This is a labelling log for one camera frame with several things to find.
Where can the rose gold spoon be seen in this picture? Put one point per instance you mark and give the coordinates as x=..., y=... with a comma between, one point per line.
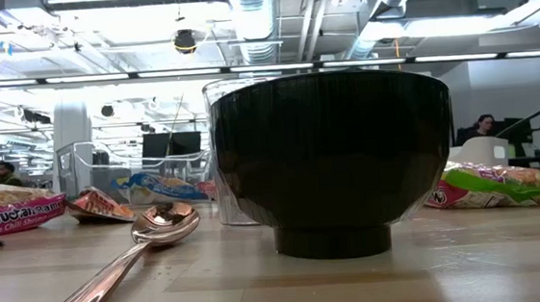
x=164, y=222

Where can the blue ramen packet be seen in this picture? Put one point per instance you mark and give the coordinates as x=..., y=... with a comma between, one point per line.
x=157, y=186

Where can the person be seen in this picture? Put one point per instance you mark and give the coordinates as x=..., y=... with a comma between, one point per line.
x=484, y=124
x=7, y=174

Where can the red black bowl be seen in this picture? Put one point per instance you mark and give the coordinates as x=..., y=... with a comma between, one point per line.
x=334, y=165

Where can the white plastic bin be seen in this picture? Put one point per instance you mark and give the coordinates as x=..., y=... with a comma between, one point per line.
x=480, y=151

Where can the black round ceiling lamp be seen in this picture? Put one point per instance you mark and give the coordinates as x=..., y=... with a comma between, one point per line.
x=185, y=41

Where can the red ramen packet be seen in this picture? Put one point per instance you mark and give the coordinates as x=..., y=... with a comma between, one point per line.
x=210, y=189

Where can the orange brown snack packet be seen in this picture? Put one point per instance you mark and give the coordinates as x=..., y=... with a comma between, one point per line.
x=100, y=205

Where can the red yellow noodle packet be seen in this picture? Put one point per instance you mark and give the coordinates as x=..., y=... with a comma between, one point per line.
x=495, y=186

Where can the clear plastic bin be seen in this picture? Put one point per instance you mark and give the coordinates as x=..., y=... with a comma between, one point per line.
x=217, y=90
x=66, y=167

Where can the long ceiling light strip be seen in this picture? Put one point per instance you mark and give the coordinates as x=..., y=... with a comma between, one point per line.
x=263, y=68

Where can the black monitor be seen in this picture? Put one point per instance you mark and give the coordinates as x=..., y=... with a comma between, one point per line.
x=519, y=131
x=186, y=143
x=156, y=148

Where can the green pink ramen packet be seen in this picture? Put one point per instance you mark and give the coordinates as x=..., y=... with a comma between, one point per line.
x=9, y=215

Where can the white pillar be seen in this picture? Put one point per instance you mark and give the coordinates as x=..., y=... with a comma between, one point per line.
x=71, y=128

